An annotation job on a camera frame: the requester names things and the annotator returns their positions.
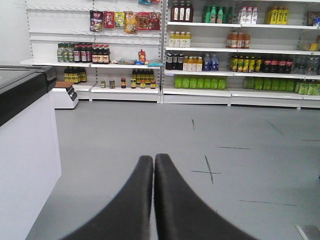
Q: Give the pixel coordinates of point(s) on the white shelf unit with sauces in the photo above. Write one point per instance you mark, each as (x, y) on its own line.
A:
(109, 49)

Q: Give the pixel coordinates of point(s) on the white scale wooden top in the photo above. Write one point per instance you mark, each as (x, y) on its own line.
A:
(64, 95)

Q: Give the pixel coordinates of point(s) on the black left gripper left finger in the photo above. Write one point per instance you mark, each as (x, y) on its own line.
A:
(127, 215)

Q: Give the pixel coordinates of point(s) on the white chest freezer black lid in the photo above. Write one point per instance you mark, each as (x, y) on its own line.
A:
(30, 163)

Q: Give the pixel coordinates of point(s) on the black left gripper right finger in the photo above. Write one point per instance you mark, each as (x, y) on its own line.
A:
(181, 214)

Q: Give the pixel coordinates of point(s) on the white shelf unit with drinks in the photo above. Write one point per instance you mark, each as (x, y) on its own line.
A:
(241, 52)

